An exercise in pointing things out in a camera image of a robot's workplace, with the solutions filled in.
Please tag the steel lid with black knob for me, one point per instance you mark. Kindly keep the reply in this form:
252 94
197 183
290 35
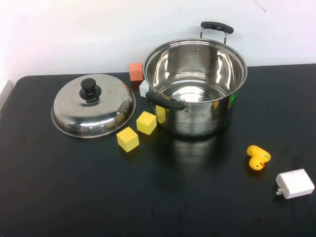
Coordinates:
74 108

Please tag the stainless steel pot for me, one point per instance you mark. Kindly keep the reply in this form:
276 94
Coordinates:
197 118

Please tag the white plug charger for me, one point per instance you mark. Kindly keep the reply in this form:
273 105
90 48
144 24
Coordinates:
296 184

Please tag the yellow foam cube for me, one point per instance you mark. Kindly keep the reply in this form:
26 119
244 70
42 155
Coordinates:
127 140
146 123

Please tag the orange foam cube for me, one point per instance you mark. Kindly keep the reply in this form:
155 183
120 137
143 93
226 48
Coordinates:
136 71

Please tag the yellow rubber duck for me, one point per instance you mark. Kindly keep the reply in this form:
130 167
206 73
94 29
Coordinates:
258 155

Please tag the white cube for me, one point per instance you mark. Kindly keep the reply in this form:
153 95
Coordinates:
142 89

